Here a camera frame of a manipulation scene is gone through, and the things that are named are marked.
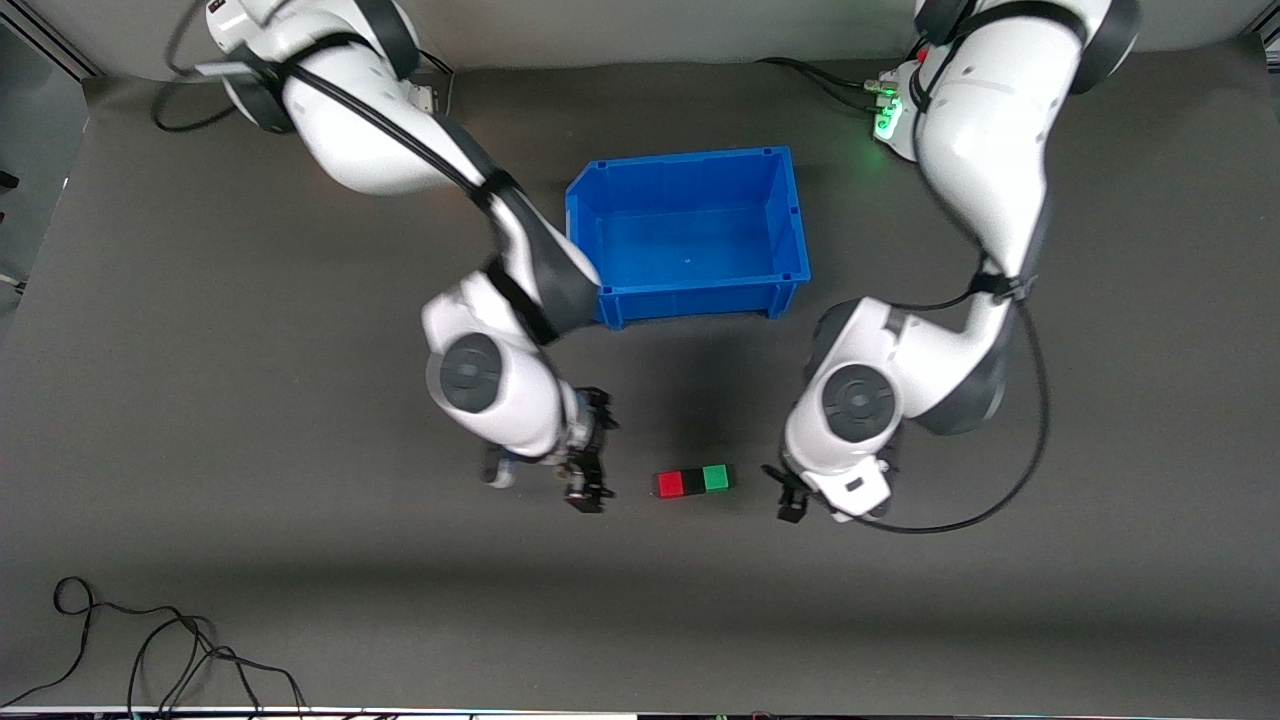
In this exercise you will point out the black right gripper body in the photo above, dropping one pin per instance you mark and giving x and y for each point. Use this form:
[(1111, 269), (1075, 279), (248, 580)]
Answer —
[(587, 452)]

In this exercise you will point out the small red cube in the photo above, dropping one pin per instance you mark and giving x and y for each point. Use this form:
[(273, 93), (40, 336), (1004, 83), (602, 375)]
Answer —
[(670, 485)]

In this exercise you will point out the aluminium frame rail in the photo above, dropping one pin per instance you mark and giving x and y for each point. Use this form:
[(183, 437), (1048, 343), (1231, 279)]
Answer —
[(62, 45)]

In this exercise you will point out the blue plastic storage bin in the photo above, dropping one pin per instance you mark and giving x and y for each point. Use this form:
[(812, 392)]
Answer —
[(690, 235)]

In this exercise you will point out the dark grey table mat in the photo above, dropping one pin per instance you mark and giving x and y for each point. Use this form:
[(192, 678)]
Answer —
[(200, 400)]

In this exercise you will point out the small green cube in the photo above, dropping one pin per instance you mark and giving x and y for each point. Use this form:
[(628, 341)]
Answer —
[(717, 478)]

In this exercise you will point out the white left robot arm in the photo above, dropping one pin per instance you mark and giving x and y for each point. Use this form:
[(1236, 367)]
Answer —
[(990, 150)]

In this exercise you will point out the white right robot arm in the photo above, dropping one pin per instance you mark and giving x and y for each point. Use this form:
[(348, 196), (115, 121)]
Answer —
[(380, 140)]

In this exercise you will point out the small black cube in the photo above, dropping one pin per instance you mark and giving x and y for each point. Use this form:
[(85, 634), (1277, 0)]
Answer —
[(694, 482)]

